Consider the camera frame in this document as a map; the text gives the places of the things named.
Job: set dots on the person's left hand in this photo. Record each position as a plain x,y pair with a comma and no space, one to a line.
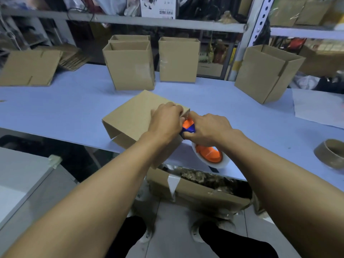
164,122

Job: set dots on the person's right hand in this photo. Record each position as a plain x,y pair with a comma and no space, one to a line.
211,130

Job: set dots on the person's right fingers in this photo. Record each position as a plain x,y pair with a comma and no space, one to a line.
191,118

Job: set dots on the person's left fingers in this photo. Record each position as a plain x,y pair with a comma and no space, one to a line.
172,107

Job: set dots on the orange and blue tape dispenser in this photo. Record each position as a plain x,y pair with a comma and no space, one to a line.
208,153

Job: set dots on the brown cardboard box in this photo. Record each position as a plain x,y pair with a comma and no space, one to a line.
129,37
129,67
27,68
129,118
178,61

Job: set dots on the person's right forearm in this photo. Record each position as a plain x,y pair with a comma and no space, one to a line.
290,196

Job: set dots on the person's left forearm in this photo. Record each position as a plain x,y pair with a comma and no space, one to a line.
88,201

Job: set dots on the open brown cardboard box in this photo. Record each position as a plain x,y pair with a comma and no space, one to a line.
129,67
129,37
178,61

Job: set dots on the clear packing tape roll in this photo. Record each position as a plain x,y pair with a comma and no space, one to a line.
224,161

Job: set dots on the cardboard box of paper scraps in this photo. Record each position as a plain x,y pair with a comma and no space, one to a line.
199,192

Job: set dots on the large open cardboard box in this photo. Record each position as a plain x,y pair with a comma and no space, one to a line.
258,75

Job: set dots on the grey metal shelf rack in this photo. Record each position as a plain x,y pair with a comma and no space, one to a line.
172,24

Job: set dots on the white printed carton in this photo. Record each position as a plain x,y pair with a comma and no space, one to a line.
158,6

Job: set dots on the stack of flat cardboard sheets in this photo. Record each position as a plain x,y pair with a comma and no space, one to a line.
74,59

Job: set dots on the white plastic bag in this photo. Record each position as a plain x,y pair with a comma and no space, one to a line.
306,82

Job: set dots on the person's left shoe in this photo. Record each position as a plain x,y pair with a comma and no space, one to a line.
147,235

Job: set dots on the white paper sheet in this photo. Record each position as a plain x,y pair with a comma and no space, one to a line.
317,107

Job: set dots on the piece of beige masking tape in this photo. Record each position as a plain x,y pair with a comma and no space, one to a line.
55,161

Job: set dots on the person's left leg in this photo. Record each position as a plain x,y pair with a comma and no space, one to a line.
126,236

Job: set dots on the person's leg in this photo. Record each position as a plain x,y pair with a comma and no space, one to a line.
236,245
126,236

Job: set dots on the person's right leg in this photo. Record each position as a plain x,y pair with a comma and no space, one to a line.
236,245

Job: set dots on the empty brown tape core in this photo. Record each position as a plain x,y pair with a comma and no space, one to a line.
326,155

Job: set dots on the brown carton behind rack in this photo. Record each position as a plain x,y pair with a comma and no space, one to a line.
322,63

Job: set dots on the flattened brown cardboard box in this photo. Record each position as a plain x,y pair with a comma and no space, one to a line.
27,68

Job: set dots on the plastic-wrapped cardboard boxes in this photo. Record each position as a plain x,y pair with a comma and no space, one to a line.
298,10

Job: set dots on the white cabinet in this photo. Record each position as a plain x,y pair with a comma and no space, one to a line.
18,180

